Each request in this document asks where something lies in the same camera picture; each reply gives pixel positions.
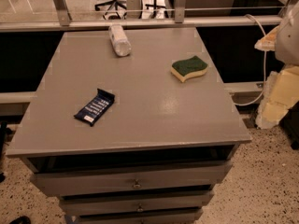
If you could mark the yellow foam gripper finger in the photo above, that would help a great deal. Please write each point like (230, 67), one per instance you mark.
(281, 93)
(268, 42)

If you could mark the green and yellow sponge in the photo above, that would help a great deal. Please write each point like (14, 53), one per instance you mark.
(189, 68)

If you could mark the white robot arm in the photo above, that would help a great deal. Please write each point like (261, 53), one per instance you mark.
(287, 43)

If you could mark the blue rxbar blueberry wrapper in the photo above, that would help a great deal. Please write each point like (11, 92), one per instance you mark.
(96, 108)

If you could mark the grey drawer cabinet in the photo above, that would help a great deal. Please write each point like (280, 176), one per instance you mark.
(155, 118)

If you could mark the middle grey drawer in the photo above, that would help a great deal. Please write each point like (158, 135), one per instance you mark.
(137, 203)

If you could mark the grey drawer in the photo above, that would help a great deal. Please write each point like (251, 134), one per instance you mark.
(137, 203)
(129, 179)
(189, 214)

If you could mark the bottom grey drawer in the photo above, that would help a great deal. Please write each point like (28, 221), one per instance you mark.
(189, 214)

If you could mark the metal window railing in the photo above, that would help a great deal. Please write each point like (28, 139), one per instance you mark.
(75, 15)

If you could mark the top grey drawer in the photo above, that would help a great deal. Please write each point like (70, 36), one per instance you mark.
(129, 179)

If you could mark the black shoe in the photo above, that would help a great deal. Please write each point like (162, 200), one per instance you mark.
(21, 220)

